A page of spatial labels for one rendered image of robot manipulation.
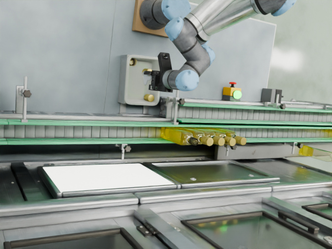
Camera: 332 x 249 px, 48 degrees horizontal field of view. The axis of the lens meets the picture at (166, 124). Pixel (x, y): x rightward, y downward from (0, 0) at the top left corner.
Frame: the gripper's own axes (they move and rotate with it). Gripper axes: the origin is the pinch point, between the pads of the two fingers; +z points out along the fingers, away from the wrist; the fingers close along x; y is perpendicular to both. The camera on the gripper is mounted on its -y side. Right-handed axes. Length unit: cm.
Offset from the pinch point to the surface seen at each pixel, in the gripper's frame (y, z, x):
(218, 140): 25.1, -24.0, 23.6
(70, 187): 40, -34, -40
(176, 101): 11.0, -4.7, 12.4
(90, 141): 30.0, -3.0, -24.6
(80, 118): 21.8, 4.3, -27.1
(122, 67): -1.2, 14.3, -6.9
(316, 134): 25, 4, 116
